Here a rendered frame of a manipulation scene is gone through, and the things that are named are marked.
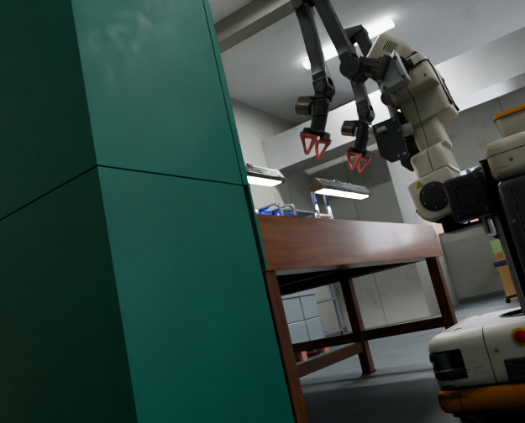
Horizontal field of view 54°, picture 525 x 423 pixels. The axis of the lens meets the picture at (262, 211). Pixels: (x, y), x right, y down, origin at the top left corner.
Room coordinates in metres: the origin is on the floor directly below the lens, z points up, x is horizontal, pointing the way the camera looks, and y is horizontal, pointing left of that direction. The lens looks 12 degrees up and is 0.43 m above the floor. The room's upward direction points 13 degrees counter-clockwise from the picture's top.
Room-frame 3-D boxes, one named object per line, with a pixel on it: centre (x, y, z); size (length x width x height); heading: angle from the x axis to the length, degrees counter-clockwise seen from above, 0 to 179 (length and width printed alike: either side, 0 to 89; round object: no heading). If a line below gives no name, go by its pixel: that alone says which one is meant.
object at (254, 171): (2.12, 0.06, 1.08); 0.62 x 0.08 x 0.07; 146
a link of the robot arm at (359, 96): (2.18, -0.55, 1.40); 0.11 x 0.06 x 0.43; 150
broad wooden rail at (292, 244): (2.33, -0.41, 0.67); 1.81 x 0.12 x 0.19; 146
